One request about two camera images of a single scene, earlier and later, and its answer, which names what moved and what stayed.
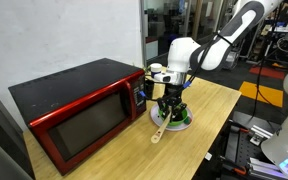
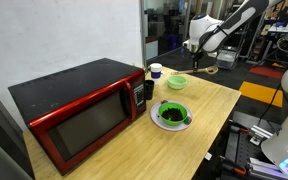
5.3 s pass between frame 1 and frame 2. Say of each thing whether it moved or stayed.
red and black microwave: stayed
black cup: stayed
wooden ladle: moved
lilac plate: stayed
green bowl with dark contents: stayed
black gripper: moved
